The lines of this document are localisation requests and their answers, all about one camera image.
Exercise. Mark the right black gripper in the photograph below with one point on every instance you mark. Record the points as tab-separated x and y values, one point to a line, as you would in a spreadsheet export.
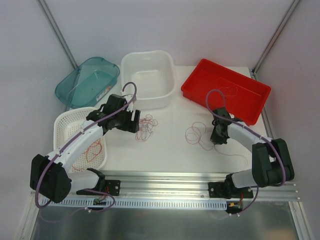
217	135

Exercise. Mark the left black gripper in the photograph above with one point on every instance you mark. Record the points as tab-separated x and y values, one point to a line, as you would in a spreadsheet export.
135	121

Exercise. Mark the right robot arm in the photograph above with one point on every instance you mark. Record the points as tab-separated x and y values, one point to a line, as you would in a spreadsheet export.
271	163

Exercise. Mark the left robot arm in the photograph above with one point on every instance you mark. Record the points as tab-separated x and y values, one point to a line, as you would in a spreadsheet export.
63	157

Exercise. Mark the red plastic tray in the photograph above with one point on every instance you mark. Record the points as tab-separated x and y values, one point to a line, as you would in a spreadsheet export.
244	97

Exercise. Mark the teal transparent plastic bin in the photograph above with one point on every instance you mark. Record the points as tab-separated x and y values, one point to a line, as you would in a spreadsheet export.
88	83

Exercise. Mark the white perforated basket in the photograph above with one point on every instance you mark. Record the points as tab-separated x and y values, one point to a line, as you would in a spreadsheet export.
65	125

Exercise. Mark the white plastic tub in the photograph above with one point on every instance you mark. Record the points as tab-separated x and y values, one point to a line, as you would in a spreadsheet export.
154	75

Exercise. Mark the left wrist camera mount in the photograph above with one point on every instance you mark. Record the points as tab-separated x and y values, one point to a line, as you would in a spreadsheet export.
130	99

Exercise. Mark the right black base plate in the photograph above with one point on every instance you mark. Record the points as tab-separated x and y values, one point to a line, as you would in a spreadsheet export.
221	190

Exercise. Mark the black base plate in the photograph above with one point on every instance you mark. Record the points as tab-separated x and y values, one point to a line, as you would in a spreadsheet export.
108	186
221	190

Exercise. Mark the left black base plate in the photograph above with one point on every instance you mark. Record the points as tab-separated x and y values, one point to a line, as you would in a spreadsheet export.
108	186

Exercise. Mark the aluminium mounting rail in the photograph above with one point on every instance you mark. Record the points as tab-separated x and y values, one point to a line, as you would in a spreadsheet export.
134	185

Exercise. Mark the white slotted cable duct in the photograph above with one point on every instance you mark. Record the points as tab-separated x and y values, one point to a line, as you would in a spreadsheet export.
176	204

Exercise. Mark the left aluminium frame post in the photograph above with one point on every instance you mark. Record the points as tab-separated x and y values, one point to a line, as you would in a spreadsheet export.
43	5

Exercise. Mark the aluminium frame post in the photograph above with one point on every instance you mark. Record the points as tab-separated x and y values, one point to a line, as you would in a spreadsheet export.
288	14
43	5

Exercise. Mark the right aluminium frame post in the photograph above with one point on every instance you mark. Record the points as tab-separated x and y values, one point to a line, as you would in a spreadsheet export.
288	14

